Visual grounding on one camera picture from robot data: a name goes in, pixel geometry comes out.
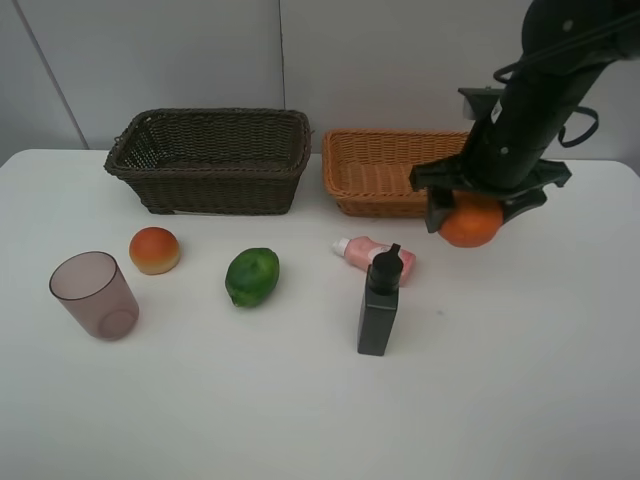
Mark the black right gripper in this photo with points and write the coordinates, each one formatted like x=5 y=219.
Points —
x=489 y=168

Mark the orange mandarin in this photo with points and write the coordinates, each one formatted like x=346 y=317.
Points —
x=474 y=222

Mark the dark green rectangular bottle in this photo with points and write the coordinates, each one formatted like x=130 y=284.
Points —
x=380 y=302

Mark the pink bottle white cap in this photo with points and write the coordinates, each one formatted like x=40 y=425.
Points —
x=360 y=252

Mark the green lime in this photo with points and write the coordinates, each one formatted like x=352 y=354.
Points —
x=252 y=276

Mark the translucent purple plastic cup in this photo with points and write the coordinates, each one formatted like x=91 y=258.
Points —
x=92 y=288

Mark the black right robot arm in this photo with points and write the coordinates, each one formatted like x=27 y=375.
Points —
x=566 y=47

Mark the light orange wicker basket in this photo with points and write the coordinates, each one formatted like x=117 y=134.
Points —
x=366 y=171

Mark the dark brown wicker basket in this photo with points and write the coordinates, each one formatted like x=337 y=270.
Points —
x=227 y=161

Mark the round orange bread bun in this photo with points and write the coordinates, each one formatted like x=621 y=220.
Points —
x=154 y=251

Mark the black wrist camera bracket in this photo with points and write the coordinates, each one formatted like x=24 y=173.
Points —
x=479 y=102

